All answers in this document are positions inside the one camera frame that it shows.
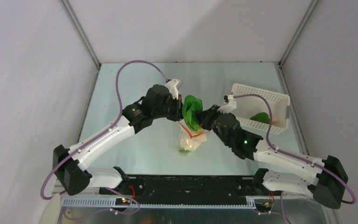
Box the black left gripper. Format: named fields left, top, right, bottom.
left=152, top=93, right=189, bottom=122

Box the green bok choy toy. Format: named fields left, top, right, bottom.
left=182, top=95, right=203, bottom=132

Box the clear zip bag orange zipper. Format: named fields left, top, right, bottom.
left=178, top=121, right=209, bottom=154

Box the white cauliflower toy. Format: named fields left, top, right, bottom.
left=179, top=132, right=208, bottom=153

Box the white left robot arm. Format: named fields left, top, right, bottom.
left=53, top=79, right=183, bottom=196

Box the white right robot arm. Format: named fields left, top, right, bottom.
left=195, top=105, right=348, bottom=210

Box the white perforated plastic basket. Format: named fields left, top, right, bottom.
left=231, top=83, right=290, bottom=135

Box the green pepper toy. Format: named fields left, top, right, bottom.
left=250, top=112, right=271, bottom=124

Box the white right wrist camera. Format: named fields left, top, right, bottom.
left=217, top=95, right=237, bottom=114

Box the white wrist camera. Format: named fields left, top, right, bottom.
left=164, top=79, right=182, bottom=100
left=217, top=95, right=237, bottom=114

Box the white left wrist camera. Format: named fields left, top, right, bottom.
left=164, top=79, right=182, bottom=100

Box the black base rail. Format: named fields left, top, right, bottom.
left=115, top=175, right=270, bottom=206

